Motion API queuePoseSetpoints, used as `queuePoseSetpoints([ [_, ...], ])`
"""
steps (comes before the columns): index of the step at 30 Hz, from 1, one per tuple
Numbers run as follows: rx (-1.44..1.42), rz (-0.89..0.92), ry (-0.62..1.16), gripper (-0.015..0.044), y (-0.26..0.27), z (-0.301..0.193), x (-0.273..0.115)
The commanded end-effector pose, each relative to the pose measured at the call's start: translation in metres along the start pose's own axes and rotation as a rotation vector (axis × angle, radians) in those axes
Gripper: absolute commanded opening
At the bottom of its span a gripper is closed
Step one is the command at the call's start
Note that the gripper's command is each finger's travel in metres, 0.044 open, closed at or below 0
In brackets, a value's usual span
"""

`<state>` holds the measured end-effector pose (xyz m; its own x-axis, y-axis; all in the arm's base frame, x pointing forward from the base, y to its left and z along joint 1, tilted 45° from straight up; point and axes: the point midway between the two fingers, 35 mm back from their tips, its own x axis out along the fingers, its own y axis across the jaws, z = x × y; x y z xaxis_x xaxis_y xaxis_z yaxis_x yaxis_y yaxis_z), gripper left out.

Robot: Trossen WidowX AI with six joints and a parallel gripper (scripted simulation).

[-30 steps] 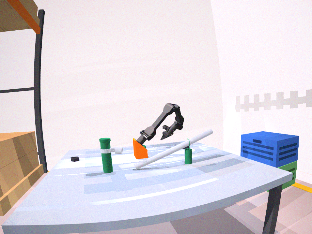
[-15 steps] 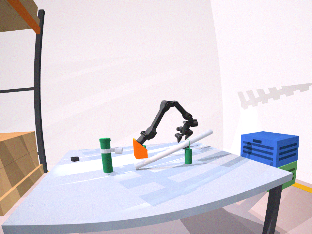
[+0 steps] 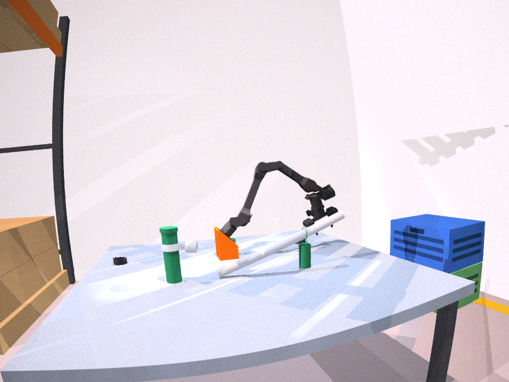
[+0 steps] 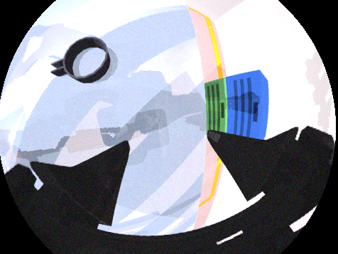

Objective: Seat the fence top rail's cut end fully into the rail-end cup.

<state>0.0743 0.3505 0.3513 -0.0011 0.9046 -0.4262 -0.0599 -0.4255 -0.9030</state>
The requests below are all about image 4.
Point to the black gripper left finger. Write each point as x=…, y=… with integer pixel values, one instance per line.
x=93, y=184

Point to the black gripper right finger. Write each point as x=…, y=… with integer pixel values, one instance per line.
x=250, y=160

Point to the dark grey metal band with tabs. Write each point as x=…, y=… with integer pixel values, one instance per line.
x=64, y=66

